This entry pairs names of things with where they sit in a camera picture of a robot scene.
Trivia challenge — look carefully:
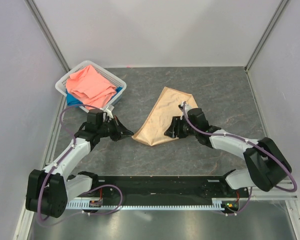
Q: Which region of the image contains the white slotted cable duct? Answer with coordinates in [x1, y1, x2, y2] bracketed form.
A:
[65, 197, 238, 211]

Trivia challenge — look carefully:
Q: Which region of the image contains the aluminium frame post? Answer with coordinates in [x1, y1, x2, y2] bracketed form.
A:
[24, 0, 70, 72]
[244, 0, 290, 73]

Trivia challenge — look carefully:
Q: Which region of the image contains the left aluminium frame post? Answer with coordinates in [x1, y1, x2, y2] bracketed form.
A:
[24, 0, 70, 72]

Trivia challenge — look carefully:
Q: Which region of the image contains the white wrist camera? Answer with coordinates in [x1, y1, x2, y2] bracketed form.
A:
[103, 104, 114, 119]
[178, 101, 192, 116]

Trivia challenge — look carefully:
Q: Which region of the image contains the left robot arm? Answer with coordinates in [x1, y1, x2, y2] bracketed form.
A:
[25, 109, 134, 218]

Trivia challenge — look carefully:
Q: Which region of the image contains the white plastic basket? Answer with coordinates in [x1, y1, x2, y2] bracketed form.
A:
[55, 60, 127, 112]

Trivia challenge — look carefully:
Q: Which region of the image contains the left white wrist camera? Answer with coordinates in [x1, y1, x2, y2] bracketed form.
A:
[103, 104, 114, 119]

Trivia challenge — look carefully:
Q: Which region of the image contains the right aluminium frame post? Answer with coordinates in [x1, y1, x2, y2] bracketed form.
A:
[244, 0, 290, 73]

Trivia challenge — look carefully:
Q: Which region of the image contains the peach satin napkin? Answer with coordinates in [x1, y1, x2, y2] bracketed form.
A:
[132, 87, 198, 147]

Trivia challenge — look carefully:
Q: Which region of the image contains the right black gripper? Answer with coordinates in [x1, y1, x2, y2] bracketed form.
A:
[163, 115, 198, 139]

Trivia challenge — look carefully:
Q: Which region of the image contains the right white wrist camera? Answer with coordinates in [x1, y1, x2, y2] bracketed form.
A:
[178, 101, 192, 116]

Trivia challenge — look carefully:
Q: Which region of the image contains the blue cloth in basket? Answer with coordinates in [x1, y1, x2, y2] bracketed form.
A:
[65, 86, 123, 106]

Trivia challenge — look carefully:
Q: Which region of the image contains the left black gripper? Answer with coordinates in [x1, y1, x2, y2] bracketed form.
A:
[97, 115, 134, 142]

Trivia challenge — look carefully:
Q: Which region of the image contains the pink cloth in basket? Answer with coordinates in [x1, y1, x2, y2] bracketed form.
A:
[66, 65, 117, 109]

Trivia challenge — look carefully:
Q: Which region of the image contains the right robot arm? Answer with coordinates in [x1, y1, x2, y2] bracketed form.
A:
[164, 104, 297, 197]

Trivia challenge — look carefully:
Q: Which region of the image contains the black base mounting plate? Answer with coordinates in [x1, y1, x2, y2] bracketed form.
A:
[92, 175, 249, 207]

